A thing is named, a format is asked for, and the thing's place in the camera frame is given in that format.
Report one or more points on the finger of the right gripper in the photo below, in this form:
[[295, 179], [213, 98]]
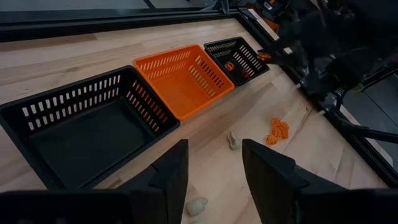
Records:
[[273, 50], [275, 61]]

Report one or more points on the orange slotted plastic basket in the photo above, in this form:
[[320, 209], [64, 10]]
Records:
[[183, 90]]

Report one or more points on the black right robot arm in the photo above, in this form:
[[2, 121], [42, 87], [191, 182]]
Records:
[[342, 46]]

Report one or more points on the small white Halloween decoration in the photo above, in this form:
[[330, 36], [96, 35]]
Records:
[[234, 141], [196, 206]]

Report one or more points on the black slotted plastic basket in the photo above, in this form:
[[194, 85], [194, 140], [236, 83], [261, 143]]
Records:
[[217, 46], [93, 140]]

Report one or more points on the translucent orange pumpkin decoration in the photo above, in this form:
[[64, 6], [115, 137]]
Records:
[[283, 130], [264, 56], [229, 66], [245, 73], [276, 122], [271, 140]]

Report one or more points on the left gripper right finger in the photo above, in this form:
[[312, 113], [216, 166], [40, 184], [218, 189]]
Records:
[[267, 186]]

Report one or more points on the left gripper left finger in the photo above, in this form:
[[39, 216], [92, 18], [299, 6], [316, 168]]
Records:
[[168, 186]]

